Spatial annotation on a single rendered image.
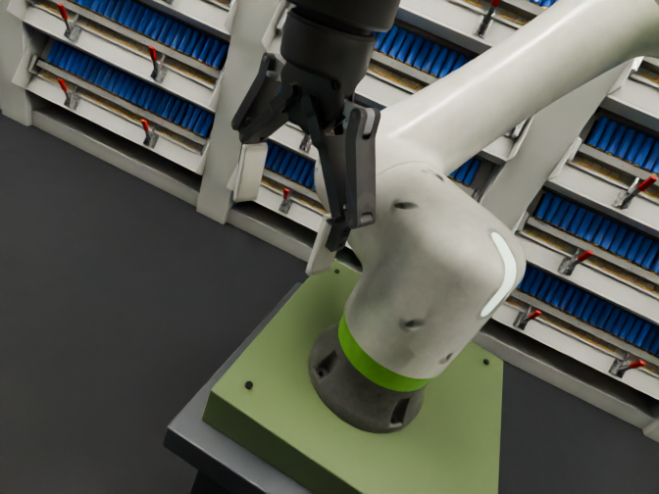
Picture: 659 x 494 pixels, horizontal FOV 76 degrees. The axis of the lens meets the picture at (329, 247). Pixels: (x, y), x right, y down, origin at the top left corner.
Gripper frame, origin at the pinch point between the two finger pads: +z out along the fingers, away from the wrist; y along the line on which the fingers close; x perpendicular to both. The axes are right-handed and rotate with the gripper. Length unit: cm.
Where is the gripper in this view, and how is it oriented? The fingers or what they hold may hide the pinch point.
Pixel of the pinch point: (280, 223)
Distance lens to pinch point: 45.4
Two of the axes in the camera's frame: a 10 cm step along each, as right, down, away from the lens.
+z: -2.8, 7.8, 5.6
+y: -6.4, -5.8, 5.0
